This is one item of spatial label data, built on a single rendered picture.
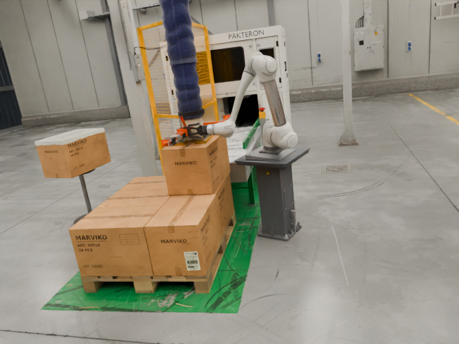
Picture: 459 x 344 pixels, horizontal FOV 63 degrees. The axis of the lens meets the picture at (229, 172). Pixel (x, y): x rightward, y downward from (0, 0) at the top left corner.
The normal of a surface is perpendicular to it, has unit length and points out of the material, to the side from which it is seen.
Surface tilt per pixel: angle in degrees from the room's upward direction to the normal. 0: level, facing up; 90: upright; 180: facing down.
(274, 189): 90
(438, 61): 90
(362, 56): 90
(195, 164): 90
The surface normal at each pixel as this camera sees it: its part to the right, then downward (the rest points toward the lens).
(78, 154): 0.91, 0.01
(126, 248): -0.18, 0.31
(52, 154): -0.40, 0.31
